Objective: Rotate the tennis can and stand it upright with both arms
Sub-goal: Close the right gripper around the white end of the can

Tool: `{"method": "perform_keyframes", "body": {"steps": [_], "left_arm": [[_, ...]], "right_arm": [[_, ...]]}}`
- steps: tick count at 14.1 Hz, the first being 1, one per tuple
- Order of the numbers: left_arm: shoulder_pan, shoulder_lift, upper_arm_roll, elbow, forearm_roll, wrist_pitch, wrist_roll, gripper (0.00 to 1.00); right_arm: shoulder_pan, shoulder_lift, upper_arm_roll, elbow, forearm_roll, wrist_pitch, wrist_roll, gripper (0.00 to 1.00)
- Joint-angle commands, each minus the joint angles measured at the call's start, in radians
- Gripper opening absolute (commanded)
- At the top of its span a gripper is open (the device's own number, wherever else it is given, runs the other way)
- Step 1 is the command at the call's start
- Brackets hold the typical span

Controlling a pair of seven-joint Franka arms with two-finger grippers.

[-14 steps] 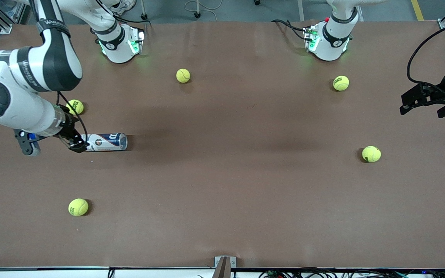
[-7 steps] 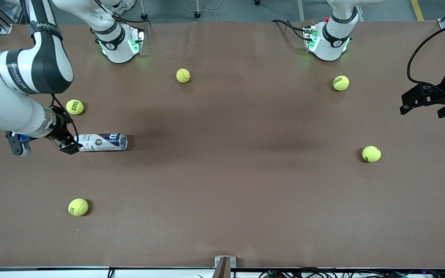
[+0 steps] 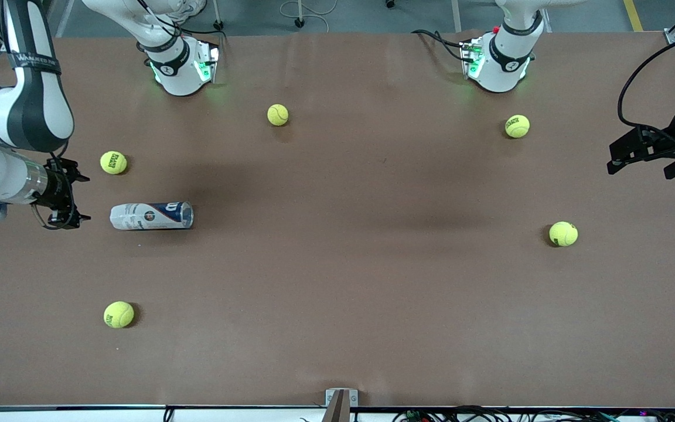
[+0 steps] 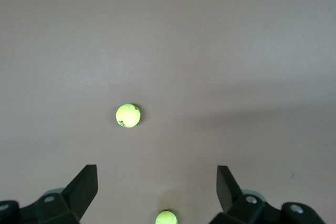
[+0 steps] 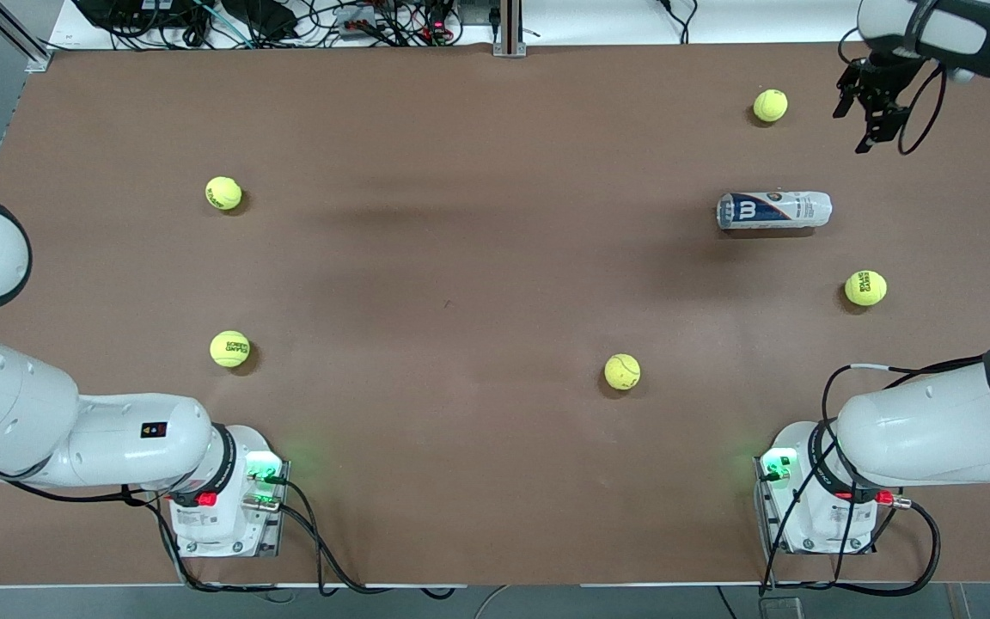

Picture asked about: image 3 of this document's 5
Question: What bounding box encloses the white blue tennis can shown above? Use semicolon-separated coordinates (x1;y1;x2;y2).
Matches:
110;201;195;231

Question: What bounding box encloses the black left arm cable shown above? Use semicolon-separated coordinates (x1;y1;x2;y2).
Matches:
618;25;675;150

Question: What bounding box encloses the silver table edge rail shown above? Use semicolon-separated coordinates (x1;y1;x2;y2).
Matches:
0;404;675;422

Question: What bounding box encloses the black base cable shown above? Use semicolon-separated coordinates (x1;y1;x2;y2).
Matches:
411;28;468;64

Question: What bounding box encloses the black cable bundle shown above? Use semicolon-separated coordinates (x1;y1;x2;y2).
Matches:
393;406;675;422

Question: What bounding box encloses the aluminium post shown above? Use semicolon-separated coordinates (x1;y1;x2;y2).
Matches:
321;390;351;422

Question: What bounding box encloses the grey metal bracket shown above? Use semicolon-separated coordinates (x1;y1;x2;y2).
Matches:
325;388;359;407

